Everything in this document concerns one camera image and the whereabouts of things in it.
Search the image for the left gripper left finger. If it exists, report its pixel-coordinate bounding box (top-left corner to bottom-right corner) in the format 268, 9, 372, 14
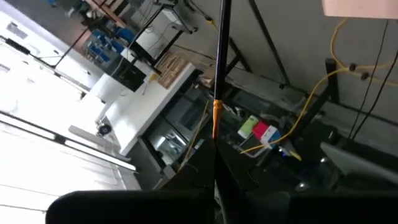
45, 139, 217, 224

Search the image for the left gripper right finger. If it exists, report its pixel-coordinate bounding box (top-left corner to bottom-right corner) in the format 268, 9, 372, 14
216, 141, 398, 224

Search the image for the thin dark paintbrush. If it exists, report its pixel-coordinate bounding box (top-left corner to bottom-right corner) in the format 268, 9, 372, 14
212, 0, 233, 141

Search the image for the blue white box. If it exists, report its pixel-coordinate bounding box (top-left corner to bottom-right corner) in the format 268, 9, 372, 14
261, 125, 282, 147

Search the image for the red box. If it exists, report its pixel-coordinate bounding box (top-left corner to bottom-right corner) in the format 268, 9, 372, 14
252, 120, 270, 141

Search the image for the green and pink box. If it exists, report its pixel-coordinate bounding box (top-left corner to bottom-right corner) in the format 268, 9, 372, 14
238, 114, 259, 139

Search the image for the stack of wooden blocks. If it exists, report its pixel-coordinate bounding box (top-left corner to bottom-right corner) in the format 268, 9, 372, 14
154, 51, 191, 90

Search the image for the blue bin storage shelf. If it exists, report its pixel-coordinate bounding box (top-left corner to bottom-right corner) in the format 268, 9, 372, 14
86, 27, 135, 65

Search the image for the black ceiling-mounted camera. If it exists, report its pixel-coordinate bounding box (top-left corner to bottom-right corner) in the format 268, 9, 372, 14
96, 123, 113, 138

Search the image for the yellow power cable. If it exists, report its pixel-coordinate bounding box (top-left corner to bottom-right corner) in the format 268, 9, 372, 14
178, 99, 210, 174
241, 18, 398, 155

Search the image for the black floor cable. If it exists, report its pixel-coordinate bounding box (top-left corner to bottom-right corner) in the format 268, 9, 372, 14
348, 18, 398, 141

